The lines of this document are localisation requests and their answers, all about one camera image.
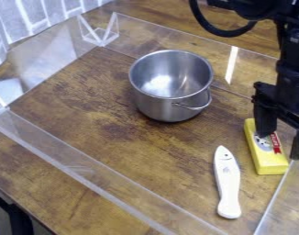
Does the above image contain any black cable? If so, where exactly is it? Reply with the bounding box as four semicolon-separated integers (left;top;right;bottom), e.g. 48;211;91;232
187;0;259;39

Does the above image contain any stainless steel pot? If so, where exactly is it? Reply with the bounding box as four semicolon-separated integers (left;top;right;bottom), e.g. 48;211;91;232
128;50;214;122

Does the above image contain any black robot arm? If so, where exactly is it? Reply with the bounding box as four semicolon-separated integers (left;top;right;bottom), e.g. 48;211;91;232
191;0;299;160

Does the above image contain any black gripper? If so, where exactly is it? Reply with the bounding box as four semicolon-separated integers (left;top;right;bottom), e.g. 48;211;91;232
252;61;299;161

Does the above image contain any white patterned curtain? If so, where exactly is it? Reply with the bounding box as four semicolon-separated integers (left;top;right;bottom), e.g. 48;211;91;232
0;0;112;65

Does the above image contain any yellow butter block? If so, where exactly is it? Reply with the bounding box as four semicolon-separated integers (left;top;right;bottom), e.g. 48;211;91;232
244;118;290;175

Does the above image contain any clear acrylic barrier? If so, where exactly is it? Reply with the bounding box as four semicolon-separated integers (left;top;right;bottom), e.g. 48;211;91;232
0;12;299;235

